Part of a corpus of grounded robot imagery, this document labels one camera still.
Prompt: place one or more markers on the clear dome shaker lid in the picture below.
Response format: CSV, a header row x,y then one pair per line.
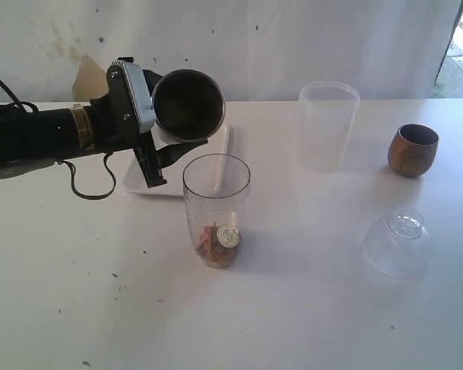
x,y
398,245

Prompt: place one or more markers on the brown wooden cup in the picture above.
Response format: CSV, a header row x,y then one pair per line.
x,y
413,150

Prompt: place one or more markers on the clear plastic shaker cup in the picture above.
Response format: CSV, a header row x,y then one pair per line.
x,y
225,206

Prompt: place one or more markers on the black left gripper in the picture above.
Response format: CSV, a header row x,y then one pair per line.
x,y
115,106

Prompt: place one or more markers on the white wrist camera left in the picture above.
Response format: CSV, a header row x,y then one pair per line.
x,y
139,95

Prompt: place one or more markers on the brown object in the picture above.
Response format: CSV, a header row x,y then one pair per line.
x,y
211,252

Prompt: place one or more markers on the translucent plastic tub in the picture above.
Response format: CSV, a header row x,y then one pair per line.
x,y
327,111

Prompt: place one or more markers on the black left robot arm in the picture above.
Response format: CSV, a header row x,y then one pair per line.
x,y
32,139

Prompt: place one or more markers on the white rectangular tray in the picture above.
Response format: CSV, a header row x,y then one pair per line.
x,y
210,173

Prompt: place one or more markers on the stainless steel cup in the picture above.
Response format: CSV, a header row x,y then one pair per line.
x,y
189,105

